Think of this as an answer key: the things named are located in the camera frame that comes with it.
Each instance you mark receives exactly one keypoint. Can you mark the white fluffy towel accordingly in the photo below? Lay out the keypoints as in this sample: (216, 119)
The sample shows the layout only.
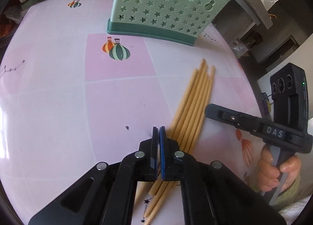
(298, 212)

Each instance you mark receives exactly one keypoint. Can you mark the orange snack packet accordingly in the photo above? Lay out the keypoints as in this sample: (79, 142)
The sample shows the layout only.
(5, 29)

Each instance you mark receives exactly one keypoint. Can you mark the person's right hand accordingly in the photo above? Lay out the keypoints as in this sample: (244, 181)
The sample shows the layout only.
(265, 173)

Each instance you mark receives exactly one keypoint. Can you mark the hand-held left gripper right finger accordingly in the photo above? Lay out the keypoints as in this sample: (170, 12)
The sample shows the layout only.
(162, 156)

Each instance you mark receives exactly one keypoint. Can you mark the green bowl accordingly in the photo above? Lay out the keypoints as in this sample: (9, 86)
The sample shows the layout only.
(30, 6)

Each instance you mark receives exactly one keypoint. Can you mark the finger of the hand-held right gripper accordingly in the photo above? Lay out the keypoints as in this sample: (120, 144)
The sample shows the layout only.
(227, 116)

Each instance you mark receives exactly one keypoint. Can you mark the grey concrete kitchen counter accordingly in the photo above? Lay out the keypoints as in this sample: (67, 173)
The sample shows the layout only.
(251, 9)

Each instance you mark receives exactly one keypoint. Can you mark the green star-perforated utensil holder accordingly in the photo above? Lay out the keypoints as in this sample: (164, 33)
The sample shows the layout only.
(159, 14)

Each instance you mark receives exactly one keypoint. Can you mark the blue yellow packet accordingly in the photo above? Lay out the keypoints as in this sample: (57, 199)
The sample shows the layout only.
(265, 104)

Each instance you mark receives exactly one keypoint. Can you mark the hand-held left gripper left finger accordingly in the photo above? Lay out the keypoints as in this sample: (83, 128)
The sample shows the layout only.
(154, 156)

